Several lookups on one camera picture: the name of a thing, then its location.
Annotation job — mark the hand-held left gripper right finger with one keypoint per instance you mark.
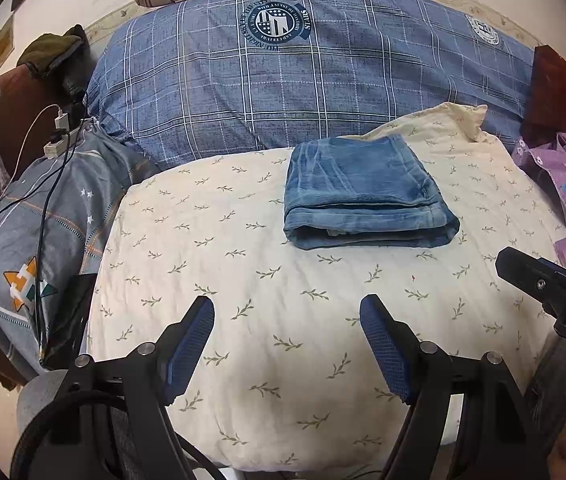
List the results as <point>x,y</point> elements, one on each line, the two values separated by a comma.
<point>385,345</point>

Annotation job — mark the white charger plug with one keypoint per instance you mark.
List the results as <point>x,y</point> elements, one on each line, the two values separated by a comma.
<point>62,121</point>

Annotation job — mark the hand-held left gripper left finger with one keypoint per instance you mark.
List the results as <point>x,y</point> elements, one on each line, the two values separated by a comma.
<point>193,345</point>

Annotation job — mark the blue denim pants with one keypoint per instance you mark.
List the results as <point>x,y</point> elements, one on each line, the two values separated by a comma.
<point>363,190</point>

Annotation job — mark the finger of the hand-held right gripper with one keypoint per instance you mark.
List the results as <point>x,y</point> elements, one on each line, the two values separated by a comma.
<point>523,270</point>

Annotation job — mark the small wall picture frame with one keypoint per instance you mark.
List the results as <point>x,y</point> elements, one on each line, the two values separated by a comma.
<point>4,42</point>

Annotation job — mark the black flat device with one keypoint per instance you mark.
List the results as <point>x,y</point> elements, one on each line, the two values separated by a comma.
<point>70,320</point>

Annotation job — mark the cream leaf-print bed sheet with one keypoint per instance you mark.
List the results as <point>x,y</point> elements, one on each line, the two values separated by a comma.
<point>263,240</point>

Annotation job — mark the white power strip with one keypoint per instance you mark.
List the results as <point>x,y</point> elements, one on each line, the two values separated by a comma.
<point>58,144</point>

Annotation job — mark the dark red wooden board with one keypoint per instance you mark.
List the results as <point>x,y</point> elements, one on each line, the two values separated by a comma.
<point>558,95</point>

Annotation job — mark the blue plaid pillow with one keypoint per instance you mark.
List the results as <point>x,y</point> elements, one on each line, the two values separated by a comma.
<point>363,85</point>

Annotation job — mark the brown wooden headboard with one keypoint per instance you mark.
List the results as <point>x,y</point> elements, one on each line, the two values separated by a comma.
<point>18,110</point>

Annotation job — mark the dark green cloth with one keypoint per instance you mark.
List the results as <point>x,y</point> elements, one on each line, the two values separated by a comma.
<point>50,50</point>

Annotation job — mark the grey star-print pillow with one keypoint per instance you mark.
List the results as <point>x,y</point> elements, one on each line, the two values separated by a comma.
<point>28,240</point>

